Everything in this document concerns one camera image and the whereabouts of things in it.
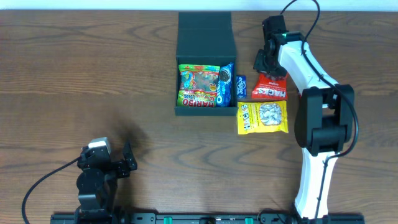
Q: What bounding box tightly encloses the red Hacks candy bag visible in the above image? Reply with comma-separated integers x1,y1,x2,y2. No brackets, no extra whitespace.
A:
251,73,288,101

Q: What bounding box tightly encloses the blue Oreo cookie pack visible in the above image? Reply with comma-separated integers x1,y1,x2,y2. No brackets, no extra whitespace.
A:
216,63,234,107

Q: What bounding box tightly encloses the yellow Hacks candy bag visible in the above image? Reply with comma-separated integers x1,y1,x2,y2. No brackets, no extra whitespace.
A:
237,101,289,135

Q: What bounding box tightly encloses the dark green box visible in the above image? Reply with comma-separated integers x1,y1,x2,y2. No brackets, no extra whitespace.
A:
174,11,238,116

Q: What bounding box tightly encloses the green Haribo gummy bag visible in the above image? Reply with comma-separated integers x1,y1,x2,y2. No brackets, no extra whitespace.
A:
177,64,220,108

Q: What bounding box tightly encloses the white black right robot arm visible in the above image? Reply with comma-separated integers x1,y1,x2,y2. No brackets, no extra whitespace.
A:
254,30,359,223

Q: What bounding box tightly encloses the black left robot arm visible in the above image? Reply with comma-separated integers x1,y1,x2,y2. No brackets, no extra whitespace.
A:
76,137,137,220

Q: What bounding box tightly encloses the blue Eclipse mint box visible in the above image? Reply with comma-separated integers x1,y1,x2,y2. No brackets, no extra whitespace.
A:
236,75,247,99

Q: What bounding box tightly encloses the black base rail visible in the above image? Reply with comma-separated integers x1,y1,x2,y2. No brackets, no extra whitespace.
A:
50,212,365,224

